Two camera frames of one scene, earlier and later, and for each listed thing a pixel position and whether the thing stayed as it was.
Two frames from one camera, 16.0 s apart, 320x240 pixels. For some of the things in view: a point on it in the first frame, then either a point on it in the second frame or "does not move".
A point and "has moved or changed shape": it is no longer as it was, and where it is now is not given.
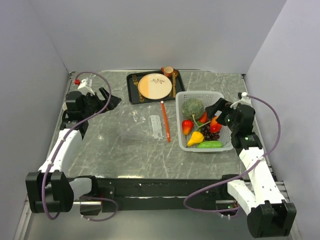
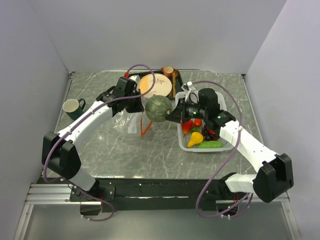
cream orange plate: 155,86 does not move
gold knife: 174,85 does not move
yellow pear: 196,137 does not move
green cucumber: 210,144 does not move
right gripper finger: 211,110 to 175,115
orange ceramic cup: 168,71 does not move
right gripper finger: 223,103 to 177,111
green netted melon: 192,106 has moved or changed shape
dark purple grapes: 208,135 does not move
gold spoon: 175,74 does not move
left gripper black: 101,103 to 138,108
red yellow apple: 187,125 does not move
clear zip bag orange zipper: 145,121 has moved or changed shape
